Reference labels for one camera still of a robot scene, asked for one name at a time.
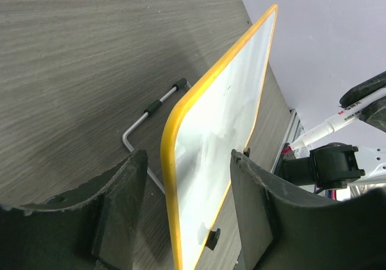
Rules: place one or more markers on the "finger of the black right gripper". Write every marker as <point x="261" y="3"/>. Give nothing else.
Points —
<point x="363" y="89"/>
<point x="375" y="114"/>

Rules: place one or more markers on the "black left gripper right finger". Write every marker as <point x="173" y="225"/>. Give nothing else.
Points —
<point x="282" y="226"/>

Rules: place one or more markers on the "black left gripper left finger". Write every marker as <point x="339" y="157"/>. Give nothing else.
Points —
<point x="93" y="226"/>

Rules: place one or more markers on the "yellow framed whiteboard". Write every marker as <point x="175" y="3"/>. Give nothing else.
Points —
<point x="217" y="115"/>

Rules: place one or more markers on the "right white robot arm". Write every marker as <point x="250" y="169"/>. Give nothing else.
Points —
<point x="336" y="165"/>

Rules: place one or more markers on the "black wire whiteboard stand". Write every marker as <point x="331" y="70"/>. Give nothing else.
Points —
<point x="214" y="235"/>

